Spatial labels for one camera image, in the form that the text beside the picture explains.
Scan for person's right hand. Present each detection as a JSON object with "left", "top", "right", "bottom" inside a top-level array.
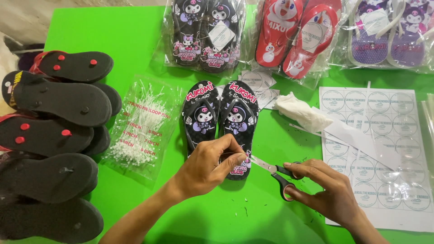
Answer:
[{"left": 282, "top": 159, "right": 361, "bottom": 226}]

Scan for person's left hand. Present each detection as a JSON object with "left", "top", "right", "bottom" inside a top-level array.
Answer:
[{"left": 171, "top": 133, "right": 247, "bottom": 202}]

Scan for black-handled scissors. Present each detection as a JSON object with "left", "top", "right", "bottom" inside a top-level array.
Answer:
[{"left": 250, "top": 155, "right": 304, "bottom": 202}]

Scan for black cartoon flip-flop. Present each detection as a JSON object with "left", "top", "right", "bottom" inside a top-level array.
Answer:
[
  {"left": 219, "top": 80, "right": 260, "bottom": 181},
  {"left": 181, "top": 80, "right": 221, "bottom": 160}
]

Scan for white paper offcut strip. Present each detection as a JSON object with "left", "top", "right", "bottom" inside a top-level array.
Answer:
[{"left": 290, "top": 108, "right": 402, "bottom": 171}]

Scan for white round sticker sheet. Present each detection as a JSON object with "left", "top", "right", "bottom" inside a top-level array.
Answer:
[{"left": 319, "top": 86, "right": 434, "bottom": 232}]

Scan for clear bag of white loop pins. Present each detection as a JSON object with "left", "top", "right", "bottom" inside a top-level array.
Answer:
[{"left": 102, "top": 75, "right": 184, "bottom": 182}]

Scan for crumpled white tissue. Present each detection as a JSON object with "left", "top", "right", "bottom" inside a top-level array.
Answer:
[{"left": 274, "top": 92, "right": 334, "bottom": 133}]

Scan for pile of cut label squares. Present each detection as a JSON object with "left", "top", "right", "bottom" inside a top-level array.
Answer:
[{"left": 217, "top": 69, "right": 280, "bottom": 110}]

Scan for stack of clear plastic bags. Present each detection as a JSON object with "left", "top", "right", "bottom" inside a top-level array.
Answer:
[{"left": 420, "top": 95, "right": 434, "bottom": 170}]

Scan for bagged black cartoon flip-flops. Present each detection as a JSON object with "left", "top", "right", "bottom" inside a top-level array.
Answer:
[{"left": 159, "top": 0, "right": 253, "bottom": 77}]

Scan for pile of upturned black sandals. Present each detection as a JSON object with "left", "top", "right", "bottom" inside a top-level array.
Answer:
[{"left": 0, "top": 50, "right": 123, "bottom": 244}]

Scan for bagged red cartoon flip-flops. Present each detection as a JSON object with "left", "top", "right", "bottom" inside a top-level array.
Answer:
[{"left": 252, "top": 0, "right": 346, "bottom": 87}]

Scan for bagged purple cartoon flip-flops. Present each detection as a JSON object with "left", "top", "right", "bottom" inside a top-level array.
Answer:
[{"left": 339, "top": 0, "right": 434, "bottom": 73}]

